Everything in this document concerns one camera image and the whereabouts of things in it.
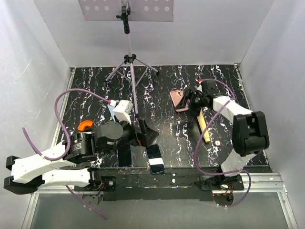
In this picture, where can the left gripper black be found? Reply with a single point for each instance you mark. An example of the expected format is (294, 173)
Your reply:
(147, 134)

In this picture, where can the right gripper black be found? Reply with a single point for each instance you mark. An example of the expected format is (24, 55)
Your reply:
(189, 94)

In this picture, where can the black phone without case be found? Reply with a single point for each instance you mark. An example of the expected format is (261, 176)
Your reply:
(155, 159)
(124, 156)

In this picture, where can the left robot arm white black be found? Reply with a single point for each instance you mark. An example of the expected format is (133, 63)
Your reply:
(49, 168)

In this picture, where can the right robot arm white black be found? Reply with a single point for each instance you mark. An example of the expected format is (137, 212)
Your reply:
(249, 135)

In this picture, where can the cream toy microphone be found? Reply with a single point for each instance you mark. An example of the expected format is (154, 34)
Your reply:
(202, 125)

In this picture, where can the orange curved piece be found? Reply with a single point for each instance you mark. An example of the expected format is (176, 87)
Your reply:
(85, 126)

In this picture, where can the music stand with tripod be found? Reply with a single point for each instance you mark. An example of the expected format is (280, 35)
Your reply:
(127, 11)

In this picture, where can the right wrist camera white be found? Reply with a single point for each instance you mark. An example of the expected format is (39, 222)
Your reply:
(198, 86)

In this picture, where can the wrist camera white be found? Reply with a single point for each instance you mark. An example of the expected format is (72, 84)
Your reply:
(122, 110)
(198, 86)

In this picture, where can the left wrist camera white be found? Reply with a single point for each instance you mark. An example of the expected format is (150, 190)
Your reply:
(122, 110)

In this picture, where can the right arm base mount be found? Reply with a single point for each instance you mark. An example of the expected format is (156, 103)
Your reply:
(220, 183)

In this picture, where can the aluminium front rail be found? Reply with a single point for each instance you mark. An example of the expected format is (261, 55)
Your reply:
(259, 182)

